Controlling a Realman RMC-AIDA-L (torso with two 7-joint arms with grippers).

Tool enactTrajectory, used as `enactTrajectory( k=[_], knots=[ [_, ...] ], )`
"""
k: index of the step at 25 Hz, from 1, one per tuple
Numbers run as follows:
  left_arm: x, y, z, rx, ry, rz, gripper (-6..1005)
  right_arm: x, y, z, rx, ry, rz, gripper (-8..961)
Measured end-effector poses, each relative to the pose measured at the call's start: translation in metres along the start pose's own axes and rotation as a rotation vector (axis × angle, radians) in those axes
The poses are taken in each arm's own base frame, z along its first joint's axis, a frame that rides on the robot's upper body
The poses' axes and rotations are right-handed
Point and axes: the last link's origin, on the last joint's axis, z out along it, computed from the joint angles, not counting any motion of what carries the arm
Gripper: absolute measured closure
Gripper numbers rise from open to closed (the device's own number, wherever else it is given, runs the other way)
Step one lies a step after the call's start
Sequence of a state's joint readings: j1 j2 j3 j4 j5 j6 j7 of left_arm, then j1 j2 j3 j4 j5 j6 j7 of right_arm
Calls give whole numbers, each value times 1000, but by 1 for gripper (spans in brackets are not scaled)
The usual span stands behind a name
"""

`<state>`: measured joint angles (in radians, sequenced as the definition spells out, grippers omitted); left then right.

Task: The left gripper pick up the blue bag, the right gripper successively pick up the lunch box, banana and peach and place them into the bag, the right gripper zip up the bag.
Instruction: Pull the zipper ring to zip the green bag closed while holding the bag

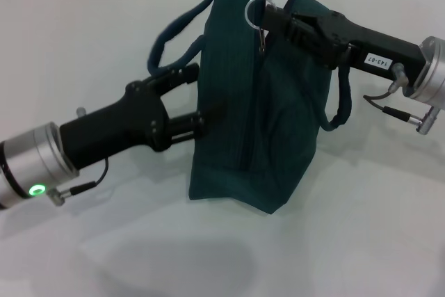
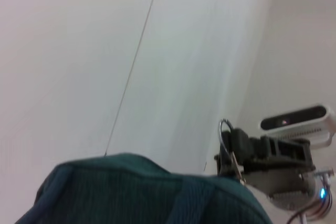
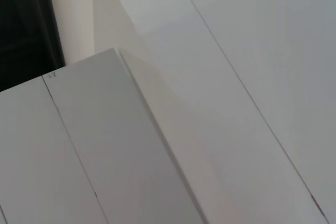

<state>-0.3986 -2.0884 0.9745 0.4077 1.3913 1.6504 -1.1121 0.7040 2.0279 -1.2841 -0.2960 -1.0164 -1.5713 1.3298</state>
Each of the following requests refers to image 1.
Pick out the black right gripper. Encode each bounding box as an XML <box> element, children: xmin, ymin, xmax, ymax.
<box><xmin>263</xmin><ymin>3</ymin><xmax>428</xmax><ymax>81</ymax></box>

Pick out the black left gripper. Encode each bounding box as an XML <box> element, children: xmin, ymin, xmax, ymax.
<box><xmin>58</xmin><ymin>63</ymin><xmax>229</xmax><ymax>170</ymax></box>

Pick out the dark teal insulated lunch bag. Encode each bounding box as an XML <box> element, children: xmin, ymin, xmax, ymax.
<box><xmin>145</xmin><ymin>0</ymin><xmax>353</xmax><ymax>215</ymax></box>

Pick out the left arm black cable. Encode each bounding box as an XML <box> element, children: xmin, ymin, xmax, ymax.
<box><xmin>48</xmin><ymin>157</ymin><xmax>111</xmax><ymax>207</ymax></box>

